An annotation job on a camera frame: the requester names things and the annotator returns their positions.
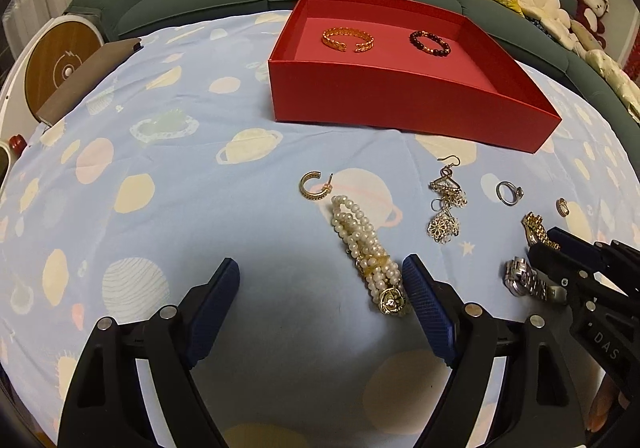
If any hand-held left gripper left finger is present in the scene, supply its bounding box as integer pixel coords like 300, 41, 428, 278
57, 257, 241, 448

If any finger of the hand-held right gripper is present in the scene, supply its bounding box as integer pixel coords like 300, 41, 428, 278
527, 244, 617, 310
547, 227, 640, 300

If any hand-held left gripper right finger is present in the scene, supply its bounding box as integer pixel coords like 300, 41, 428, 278
402, 254, 586, 448

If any silver metal watch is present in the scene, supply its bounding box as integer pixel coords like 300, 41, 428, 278
503, 257, 567, 302

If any gold metal watch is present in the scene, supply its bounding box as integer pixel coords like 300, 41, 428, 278
521, 211, 561, 250

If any silver ring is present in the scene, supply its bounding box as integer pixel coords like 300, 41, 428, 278
496, 181, 525, 205

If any gold flower drop earring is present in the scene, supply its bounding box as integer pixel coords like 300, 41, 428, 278
426, 198, 462, 245
430, 155, 469, 207

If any pearl bracelet with gold charm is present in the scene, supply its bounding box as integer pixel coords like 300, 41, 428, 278
330, 195, 413, 316

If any gold hoop earring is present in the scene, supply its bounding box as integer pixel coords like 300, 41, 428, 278
299, 170, 335, 200

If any red cardboard box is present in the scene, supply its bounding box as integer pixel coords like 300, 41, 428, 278
267, 0, 562, 155

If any person's right hand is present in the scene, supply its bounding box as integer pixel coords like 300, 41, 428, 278
587, 374, 632, 436

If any blue planet-print cloth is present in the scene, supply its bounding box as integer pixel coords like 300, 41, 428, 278
0, 8, 640, 448

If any cream satin cushion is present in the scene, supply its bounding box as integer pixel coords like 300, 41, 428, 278
585, 48, 640, 124

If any beige plush toy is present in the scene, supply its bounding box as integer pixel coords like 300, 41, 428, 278
570, 21, 607, 52

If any dark blue patterned fabric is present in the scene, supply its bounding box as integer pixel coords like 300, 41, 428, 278
529, 16, 557, 37

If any red monkey plush toy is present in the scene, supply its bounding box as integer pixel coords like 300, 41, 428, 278
571, 0, 612, 49

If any white flower-shaped cushion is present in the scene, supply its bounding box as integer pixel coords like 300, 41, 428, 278
512, 0, 574, 49

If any grey-brown felt pouch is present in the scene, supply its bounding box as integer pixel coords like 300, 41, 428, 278
37, 38, 145, 127

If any white round wood-faced appliance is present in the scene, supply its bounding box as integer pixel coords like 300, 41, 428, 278
0, 11, 107, 129

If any teal green sofa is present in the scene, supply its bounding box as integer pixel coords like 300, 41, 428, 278
65, 0, 640, 124

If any dark bead bracelet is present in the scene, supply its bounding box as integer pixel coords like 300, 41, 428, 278
409, 30, 451, 56

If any gold leaf cuff bracelet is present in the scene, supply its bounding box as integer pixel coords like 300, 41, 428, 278
321, 27, 375, 54

